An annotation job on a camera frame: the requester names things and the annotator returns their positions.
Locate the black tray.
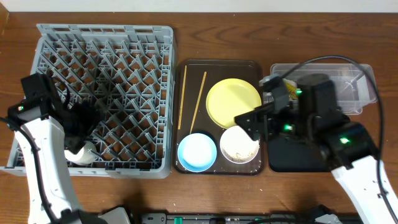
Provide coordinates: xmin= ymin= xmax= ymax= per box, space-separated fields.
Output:
xmin=267 ymin=136 xmax=329 ymax=172

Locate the white cup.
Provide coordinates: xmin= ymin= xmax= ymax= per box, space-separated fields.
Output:
xmin=64 ymin=141 xmax=96 ymax=166

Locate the white bowl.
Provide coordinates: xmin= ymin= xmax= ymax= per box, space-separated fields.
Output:
xmin=220 ymin=126 xmax=260 ymax=164

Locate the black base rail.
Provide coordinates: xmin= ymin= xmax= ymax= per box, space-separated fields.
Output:
xmin=138 ymin=205 xmax=362 ymax=224

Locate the green snack wrapper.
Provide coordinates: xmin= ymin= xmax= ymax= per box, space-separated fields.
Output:
xmin=284 ymin=79 xmax=297 ymax=100

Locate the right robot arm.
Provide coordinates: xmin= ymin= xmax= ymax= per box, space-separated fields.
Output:
xmin=234 ymin=73 xmax=397 ymax=223

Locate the wooden chopstick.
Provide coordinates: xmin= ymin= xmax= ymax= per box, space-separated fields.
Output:
xmin=190 ymin=71 xmax=207 ymax=134
xmin=178 ymin=65 xmax=187 ymax=130

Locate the dark brown serving tray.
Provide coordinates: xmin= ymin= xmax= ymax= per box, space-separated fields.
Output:
xmin=172 ymin=60 xmax=266 ymax=176

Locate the light blue bowl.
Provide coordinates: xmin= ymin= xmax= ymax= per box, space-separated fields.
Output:
xmin=177 ymin=133 xmax=217 ymax=173

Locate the clear plastic bin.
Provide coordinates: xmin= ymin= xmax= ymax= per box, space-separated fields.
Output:
xmin=284 ymin=63 xmax=377 ymax=115

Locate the grey dishwasher rack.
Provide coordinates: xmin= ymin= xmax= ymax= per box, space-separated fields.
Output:
xmin=0 ymin=23 xmax=177 ymax=179

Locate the yellow plate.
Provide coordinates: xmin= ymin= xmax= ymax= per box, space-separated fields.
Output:
xmin=206 ymin=78 xmax=262 ymax=129

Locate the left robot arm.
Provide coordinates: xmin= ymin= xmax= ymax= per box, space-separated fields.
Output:
xmin=2 ymin=73 xmax=133 ymax=223

